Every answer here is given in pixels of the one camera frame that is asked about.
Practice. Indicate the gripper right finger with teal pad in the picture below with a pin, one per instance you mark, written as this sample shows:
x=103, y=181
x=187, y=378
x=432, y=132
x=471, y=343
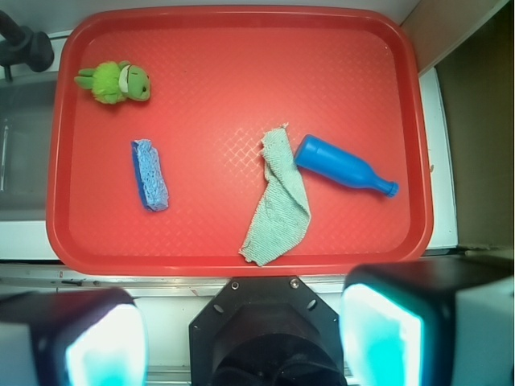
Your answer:
x=429, y=324

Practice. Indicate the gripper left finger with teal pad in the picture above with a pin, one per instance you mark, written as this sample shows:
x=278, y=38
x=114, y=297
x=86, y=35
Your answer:
x=89, y=337

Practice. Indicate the green plush animal toy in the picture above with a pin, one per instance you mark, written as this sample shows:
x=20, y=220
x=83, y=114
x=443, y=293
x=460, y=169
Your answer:
x=111, y=83

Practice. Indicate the light green knitted cloth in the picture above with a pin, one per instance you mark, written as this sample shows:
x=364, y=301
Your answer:
x=282, y=216

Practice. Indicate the blue sponge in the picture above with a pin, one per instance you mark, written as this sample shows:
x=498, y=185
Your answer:
x=152, y=189

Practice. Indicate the blue plastic bottle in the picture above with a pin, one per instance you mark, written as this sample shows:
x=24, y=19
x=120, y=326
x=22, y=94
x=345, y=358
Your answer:
x=341, y=167

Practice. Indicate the red plastic tray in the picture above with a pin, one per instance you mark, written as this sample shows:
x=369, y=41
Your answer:
x=221, y=77

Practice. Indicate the metal sink basin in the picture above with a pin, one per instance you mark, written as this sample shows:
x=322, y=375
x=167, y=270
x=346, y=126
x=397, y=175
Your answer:
x=26, y=130

